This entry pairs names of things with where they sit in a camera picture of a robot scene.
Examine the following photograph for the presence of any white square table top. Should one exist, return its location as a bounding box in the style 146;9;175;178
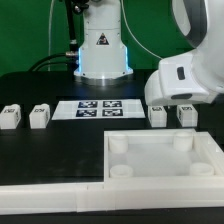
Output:
104;129;224;180

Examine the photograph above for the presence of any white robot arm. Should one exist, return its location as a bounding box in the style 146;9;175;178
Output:
74;0;224;106

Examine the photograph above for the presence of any white fiducial marker sheet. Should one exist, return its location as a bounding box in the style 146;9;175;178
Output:
52;99;145;120

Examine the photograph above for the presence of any white front fence bar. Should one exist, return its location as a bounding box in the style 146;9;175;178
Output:
0;177;224;215

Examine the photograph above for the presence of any white fence bar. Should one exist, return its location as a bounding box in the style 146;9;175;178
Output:
195;132;224;176
0;177;224;215

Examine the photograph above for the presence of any white right fence bar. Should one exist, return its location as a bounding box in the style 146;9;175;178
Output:
195;132;224;176

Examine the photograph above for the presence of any black cable bundle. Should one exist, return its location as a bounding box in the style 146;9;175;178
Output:
28;51;81;72

